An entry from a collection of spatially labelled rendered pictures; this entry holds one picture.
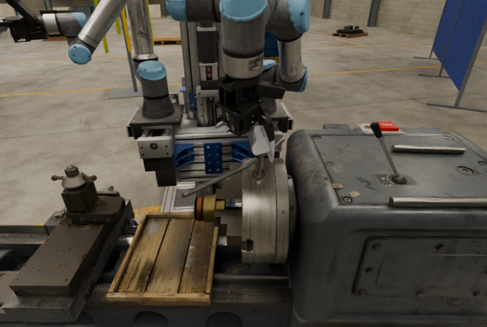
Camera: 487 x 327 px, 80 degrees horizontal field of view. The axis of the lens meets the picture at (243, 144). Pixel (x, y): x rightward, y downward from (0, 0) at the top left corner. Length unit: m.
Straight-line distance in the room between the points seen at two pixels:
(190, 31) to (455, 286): 1.33
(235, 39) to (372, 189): 0.49
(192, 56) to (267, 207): 0.93
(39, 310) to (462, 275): 1.11
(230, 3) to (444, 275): 0.81
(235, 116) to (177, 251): 0.65
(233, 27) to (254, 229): 0.49
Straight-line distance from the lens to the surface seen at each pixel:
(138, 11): 1.44
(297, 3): 0.96
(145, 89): 1.36
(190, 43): 1.47
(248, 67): 0.53
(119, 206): 1.11
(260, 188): 0.78
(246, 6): 0.49
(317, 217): 0.69
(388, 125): 1.11
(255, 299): 0.98
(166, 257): 1.08
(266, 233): 0.78
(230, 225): 0.84
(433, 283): 0.95
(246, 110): 0.57
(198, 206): 0.89
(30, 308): 1.06
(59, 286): 1.01
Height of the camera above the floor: 1.68
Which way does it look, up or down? 28 degrees down
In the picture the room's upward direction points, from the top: straight up
